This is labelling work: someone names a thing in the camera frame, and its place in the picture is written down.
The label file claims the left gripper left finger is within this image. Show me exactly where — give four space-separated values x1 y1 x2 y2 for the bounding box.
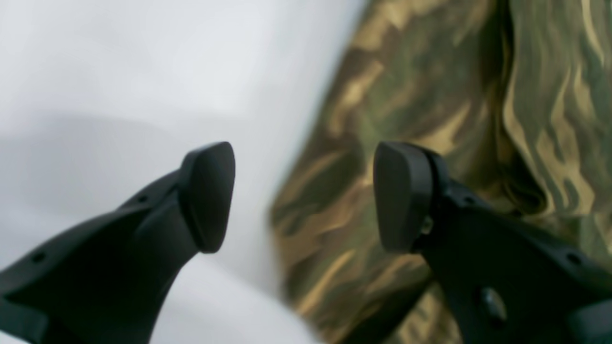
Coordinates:
0 142 236 344

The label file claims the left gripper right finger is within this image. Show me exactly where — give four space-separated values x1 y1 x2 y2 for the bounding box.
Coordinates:
373 141 612 344

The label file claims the camouflage t-shirt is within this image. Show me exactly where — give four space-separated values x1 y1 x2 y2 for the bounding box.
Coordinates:
272 0 612 344

